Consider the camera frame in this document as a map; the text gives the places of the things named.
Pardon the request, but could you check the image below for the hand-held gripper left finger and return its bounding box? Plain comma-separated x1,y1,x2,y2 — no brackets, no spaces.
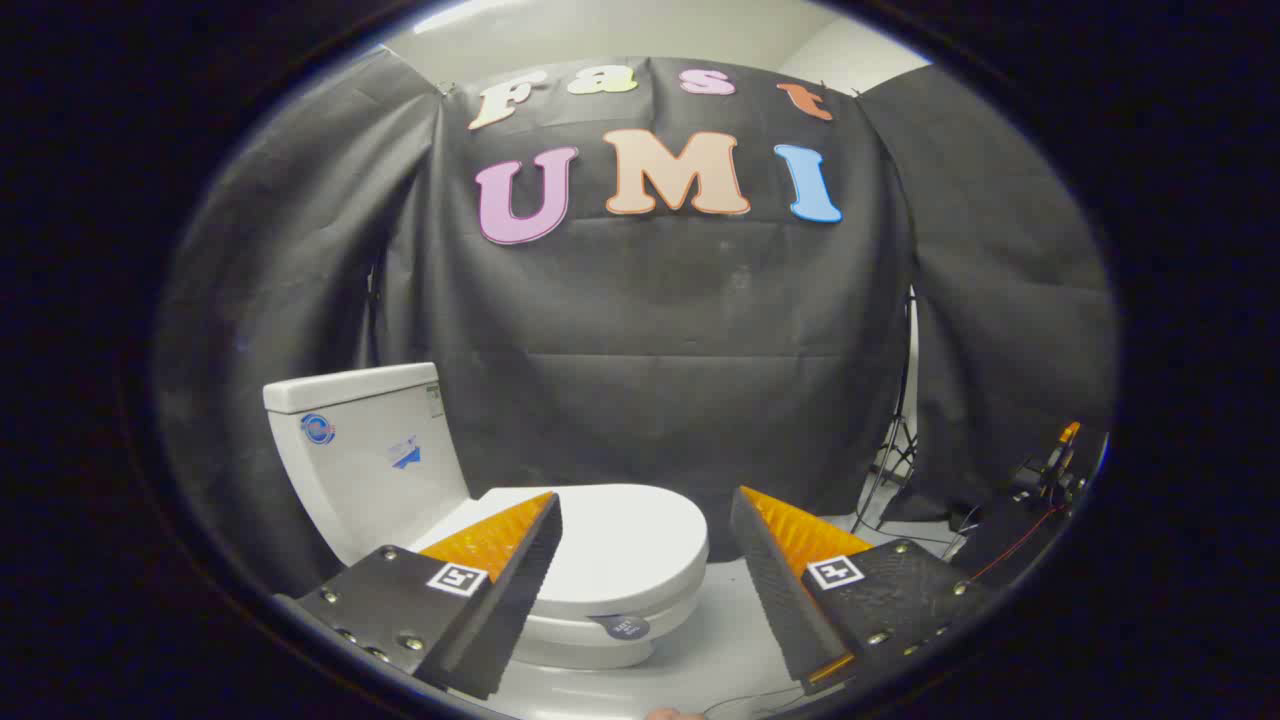
295,491,564,701

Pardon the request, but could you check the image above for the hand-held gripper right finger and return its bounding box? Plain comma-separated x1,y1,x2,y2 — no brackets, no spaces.
730,486,991,695

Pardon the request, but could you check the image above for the white toilet lid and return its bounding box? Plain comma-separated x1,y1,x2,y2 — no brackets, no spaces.
410,484,710,641

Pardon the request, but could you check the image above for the white toilet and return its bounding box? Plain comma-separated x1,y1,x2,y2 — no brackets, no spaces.
268,385,701,671

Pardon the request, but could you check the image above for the white toilet tank cover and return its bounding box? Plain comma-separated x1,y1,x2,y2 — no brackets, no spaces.
263,362,441,415

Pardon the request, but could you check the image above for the black light stand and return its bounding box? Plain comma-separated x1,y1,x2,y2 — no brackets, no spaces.
855,285,921,533

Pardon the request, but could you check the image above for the black backdrop cloth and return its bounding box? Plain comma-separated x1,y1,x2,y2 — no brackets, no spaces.
155,45,1116,601

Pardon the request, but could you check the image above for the black equipment with orange tip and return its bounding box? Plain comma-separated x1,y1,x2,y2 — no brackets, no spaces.
950,420,1101,591

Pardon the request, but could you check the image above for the red cable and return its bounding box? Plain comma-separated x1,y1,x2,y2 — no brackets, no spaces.
968,505,1063,583

